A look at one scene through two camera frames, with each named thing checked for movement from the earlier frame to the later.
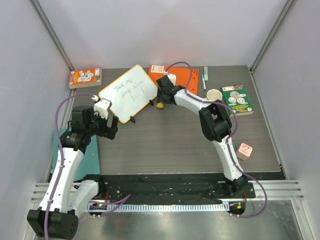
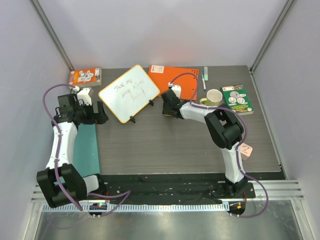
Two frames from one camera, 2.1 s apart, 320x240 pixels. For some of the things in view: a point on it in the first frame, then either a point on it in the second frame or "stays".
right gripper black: x=163 y=90 to x=166 y=100
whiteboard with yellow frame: x=129 y=93 stays
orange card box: x=84 y=77 stays
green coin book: x=235 y=96 stays
